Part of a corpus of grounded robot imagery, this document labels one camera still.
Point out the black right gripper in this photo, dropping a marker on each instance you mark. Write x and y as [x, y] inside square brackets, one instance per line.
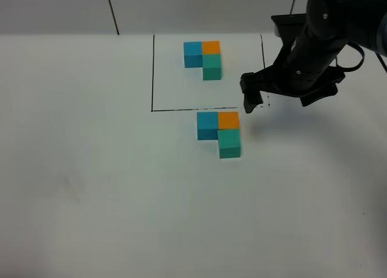
[301, 70]

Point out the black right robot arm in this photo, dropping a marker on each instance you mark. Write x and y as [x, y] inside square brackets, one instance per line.
[360, 23]

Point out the green template block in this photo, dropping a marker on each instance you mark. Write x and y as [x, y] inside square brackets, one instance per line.
[212, 67]

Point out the orange template block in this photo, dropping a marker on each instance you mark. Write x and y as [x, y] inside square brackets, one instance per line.
[211, 47]

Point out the blue template block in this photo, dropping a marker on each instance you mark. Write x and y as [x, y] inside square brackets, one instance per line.
[193, 55]

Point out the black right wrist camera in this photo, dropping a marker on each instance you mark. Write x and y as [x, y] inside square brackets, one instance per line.
[288, 27]

